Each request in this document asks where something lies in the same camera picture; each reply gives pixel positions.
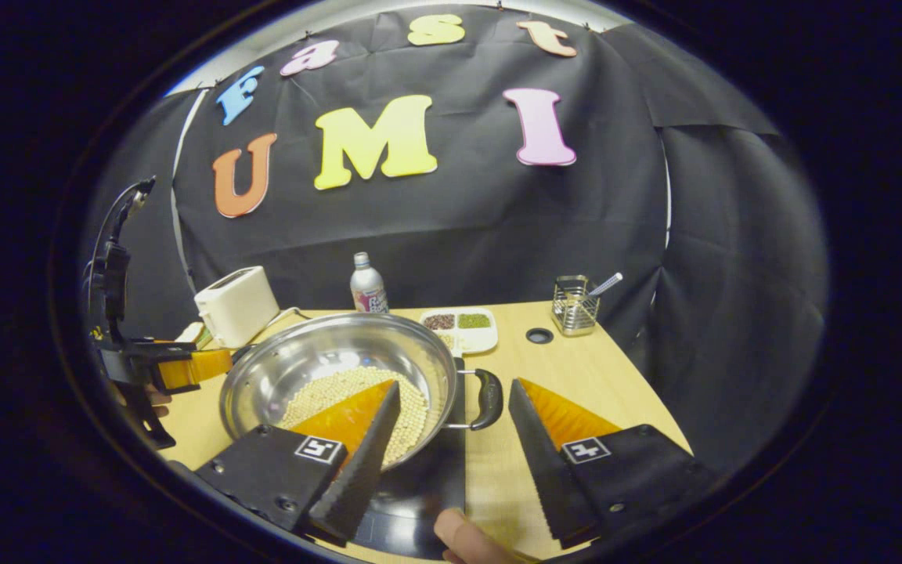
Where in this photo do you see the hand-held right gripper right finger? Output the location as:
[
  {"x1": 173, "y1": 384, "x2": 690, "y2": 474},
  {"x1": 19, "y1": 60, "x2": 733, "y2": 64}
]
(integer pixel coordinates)
[{"x1": 508, "y1": 378, "x2": 718, "y2": 549}]

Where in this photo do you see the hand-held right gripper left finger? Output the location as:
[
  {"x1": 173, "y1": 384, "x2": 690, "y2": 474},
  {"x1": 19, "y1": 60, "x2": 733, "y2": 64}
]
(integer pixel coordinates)
[{"x1": 194, "y1": 381, "x2": 402, "y2": 547}]

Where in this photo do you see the black induction cooktop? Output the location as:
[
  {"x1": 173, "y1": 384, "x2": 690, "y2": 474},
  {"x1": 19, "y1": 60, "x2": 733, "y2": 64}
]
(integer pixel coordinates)
[{"x1": 353, "y1": 356, "x2": 467, "y2": 561}]

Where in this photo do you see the stainless steel pot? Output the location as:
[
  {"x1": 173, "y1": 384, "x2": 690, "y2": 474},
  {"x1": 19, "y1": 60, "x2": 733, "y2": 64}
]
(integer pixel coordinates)
[{"x1": 218, "y1": 313, "x2": 504, "y2": 471}]

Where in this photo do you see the white rectangular plate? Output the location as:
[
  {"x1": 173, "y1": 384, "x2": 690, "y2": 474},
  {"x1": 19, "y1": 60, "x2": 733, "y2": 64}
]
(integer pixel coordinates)
[{"x1": 175, "y1": 322, "x2": 214, "y2": 350}]

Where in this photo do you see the white toaster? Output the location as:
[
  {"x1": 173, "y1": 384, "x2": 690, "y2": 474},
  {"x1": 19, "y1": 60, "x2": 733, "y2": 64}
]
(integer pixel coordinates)
[{"x1": 194, "y1": 266, "x2": 281, "y2": 349}]

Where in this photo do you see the pile of yellow soybeans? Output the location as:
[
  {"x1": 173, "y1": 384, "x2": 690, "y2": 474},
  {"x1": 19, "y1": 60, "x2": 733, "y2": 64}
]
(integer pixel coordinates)
[{"x1": 277, "y1": 366, "x2": 430, "y2": 465}]

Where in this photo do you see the white divided dish of beans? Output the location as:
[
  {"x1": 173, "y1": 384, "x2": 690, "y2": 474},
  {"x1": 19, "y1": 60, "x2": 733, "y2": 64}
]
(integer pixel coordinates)
[{"x1": 420, "y1": 308, "x2": 499, "y2": 355}]

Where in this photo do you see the silver bottle with colourful label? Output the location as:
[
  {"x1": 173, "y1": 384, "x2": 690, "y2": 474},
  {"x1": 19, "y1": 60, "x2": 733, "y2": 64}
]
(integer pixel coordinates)
[{"x1": 350, "y1": 251, "x2": 389, "y2": 315}]

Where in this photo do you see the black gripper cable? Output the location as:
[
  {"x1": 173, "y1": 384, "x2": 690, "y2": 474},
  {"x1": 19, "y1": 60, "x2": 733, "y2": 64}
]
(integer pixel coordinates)
[{"x1": 87, "y1": 176, "x2": 157, "y2": 314}]

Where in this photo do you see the toaster power cable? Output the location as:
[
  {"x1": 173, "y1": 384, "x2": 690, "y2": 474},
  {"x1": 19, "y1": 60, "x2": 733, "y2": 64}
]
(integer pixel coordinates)
[{"x1": 267, "y1": 307, "x2": 312, "y2": 330}]

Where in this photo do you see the metal wire utensil holder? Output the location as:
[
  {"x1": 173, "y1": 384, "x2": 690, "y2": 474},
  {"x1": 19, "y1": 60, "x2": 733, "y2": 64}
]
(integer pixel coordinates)
[{"x1": 551, "y1": 275, "x2": 601, "y2": 338}]

